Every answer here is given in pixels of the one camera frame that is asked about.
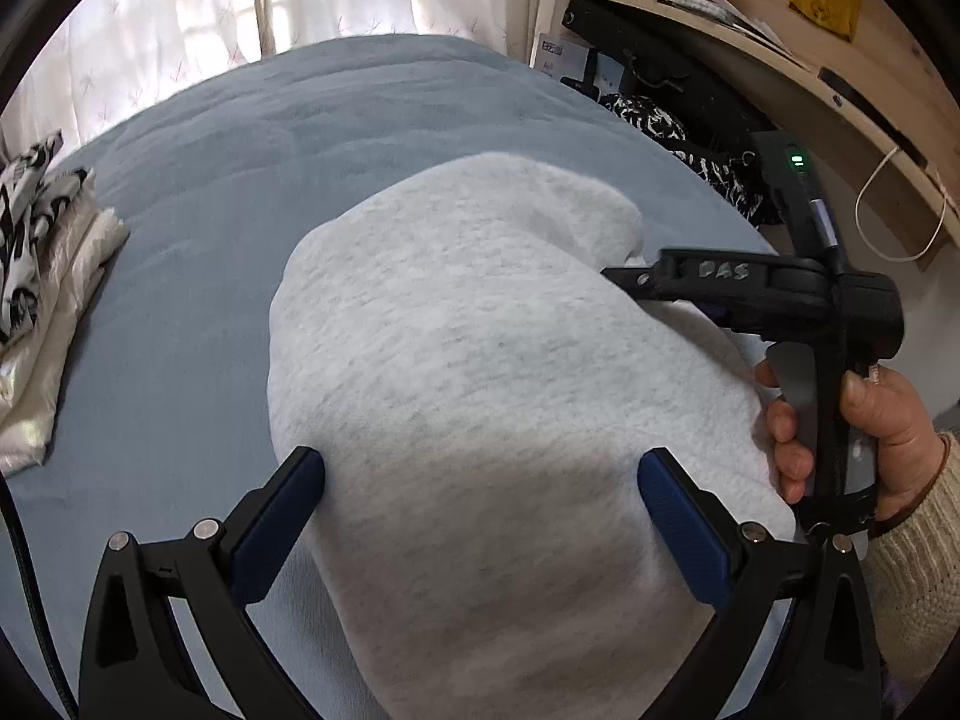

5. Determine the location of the light grey zip hoodie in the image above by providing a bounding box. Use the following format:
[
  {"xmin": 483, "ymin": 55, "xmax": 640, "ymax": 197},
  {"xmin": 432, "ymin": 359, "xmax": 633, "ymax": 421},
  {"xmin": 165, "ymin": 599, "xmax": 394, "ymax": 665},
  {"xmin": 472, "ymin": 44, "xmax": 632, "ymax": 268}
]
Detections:
[{"xmin": 267, "ymin": 153, "xmax": 794, "ymax": 718}]

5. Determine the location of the person right hand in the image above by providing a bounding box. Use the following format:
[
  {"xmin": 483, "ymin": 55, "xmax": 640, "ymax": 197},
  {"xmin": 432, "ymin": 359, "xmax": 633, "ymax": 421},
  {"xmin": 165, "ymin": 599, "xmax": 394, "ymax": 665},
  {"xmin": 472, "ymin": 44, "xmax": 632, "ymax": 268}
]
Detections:
[{"xmin": 753, "ymin": 358, "xmax": 949, "ymax": 524}]

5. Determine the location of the blue fleece bed blanket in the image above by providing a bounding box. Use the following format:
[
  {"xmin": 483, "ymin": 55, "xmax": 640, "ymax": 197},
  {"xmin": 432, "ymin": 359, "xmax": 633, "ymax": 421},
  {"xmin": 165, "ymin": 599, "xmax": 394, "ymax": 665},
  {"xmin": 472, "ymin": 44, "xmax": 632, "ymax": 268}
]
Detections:
[{"xmin": 11, "ymin": 36, "xmax": 765, "ymax": 718}]

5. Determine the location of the cream knit right sleeve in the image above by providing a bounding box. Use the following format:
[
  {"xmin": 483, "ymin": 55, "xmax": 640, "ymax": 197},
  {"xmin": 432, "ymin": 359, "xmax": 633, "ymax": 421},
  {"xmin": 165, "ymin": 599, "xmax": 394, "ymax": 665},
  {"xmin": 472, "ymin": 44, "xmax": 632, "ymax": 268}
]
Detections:
[{"xmin": 866, "ymin": 434, "xmax": 958, "ymax": 694}]

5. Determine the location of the wooden desk shelf unit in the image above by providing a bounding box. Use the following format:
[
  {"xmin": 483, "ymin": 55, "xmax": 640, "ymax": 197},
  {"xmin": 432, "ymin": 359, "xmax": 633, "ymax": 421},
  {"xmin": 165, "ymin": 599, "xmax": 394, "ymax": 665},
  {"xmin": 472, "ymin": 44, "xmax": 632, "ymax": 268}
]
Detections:
[{"xmin": 607, "ymin": 0, "xmax": 958, "ymax": 270}]

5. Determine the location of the cream satin folded garment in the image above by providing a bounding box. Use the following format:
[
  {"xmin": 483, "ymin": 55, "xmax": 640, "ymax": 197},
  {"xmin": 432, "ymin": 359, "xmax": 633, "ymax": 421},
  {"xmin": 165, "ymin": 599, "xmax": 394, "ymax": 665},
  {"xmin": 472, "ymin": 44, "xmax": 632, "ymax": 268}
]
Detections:
[{"xmin": 2, "ymin": 188, "xmax": 128, "ymax": 476}]

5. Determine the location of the white cardboard box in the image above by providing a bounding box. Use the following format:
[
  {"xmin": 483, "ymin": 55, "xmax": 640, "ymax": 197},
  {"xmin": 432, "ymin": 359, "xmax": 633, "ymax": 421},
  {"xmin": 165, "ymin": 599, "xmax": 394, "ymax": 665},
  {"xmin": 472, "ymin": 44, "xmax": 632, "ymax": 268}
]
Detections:
[{"xmin": 530, "ymin": 32, "xmax": 590, "ymax": 82}]

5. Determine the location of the black white graffiti garment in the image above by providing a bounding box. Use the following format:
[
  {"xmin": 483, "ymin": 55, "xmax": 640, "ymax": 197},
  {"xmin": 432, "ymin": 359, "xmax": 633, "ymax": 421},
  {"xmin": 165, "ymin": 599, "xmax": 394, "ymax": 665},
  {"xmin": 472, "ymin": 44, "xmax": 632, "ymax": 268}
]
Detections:
[{"xmin": 2, "ymin": 130, "xmax": 88, "ymax": 349}]

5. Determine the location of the white floral curtain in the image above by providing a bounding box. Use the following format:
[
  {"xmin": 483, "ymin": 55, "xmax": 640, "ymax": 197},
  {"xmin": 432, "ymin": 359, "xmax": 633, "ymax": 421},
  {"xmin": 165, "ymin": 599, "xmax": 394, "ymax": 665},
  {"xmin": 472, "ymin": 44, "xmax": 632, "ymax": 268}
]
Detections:
[{"xmin": 2, "ymin": 0, "xmax": 540, "ymax": 151}]

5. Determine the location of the white cable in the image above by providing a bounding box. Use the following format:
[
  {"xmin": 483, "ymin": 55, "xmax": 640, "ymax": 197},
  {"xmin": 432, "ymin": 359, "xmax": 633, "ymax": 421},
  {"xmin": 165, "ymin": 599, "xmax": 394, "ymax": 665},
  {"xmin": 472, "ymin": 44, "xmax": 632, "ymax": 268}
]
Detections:
[{"xmin": 854, "ymin": 141, "xmax": 955, "ymax": 265}]

